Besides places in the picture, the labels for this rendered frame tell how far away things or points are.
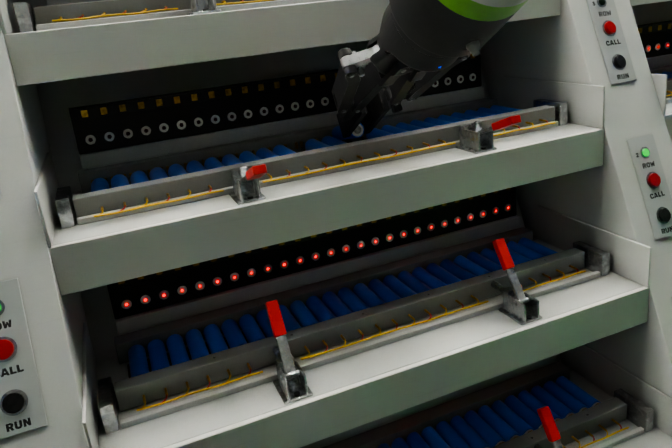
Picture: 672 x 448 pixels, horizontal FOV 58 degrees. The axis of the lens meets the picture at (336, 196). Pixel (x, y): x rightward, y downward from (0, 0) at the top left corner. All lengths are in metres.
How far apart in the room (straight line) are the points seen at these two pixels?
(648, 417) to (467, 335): 0.27
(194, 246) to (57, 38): 0.22
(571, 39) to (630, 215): 0.22
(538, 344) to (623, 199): 0.20
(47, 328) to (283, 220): 0.22
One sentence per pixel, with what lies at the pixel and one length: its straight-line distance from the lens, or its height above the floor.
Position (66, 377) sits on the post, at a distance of 0.57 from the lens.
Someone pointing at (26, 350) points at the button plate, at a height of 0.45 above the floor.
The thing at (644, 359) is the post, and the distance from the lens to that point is 0.84.
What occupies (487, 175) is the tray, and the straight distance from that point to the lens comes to 0.68.
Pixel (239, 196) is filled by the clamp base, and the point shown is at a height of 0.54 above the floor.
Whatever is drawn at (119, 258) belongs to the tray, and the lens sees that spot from 0.57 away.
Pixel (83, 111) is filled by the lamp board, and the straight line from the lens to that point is 0.73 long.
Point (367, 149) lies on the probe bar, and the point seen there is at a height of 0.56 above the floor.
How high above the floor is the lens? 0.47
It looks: 4 degrees up
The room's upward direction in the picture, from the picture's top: 14 degrees counter-clockwise
